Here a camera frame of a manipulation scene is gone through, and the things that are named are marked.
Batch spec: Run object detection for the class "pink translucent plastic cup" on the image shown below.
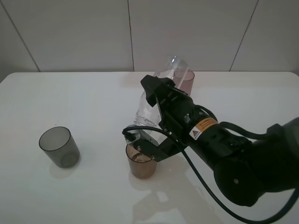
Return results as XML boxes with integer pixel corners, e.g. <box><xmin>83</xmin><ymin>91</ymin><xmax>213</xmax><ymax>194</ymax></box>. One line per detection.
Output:
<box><xmin>173</xmin><ymin>70</ymin><xmax>195</xmax><ymax>96</ymax></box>

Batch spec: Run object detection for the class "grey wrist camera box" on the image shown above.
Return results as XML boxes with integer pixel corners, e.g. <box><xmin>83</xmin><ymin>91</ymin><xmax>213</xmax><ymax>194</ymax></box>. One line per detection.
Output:
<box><xmin>123</xmin><ymin>129</ymin><xmax>158</xmax><ymax>147</ymax></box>

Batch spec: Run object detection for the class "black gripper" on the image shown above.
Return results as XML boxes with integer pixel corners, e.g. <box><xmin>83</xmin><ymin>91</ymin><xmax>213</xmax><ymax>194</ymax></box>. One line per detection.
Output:
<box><xmin>133</xmin><ymin>75</ymin><xmax>220</xmax><ymax>164</ymax></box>

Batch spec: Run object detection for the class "black camera cable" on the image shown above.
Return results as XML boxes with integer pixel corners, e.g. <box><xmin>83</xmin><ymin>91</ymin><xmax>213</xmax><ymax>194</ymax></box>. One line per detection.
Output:
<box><xmin>122</xmin><ymin>126</ymin><xmax>299</xmax><ymax>224</ymax></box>

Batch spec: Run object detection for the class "clear plastic water bottle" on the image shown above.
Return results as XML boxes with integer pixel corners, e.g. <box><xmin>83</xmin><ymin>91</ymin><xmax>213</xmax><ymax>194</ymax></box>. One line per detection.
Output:
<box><xmin>134</xmin><ymin>55</ymin><xmax>189</xmax><ymax>128</ymax></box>

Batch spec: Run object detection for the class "brown translucent plastic cup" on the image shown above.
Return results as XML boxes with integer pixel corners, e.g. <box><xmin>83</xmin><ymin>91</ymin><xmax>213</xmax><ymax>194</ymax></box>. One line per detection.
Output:
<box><xmin>126</xmin><ymin>145</ymin><xmax>157</xmax><ymax>179</ymax></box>

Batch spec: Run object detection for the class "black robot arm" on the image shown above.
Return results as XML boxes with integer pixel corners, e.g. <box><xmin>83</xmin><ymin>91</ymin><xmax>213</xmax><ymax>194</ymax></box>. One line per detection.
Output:
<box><xmin>140</xmin><ymin>75</ymin><xmax>299</xmax><ymax>206</ymax></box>

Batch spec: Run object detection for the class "grey translucent plastic cup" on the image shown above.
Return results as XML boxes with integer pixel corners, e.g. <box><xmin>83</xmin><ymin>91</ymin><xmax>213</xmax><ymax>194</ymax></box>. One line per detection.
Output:
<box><xmin>38</xmin><ymin>126</ymin><xmax>80</xmax><ymax>168</ymax></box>

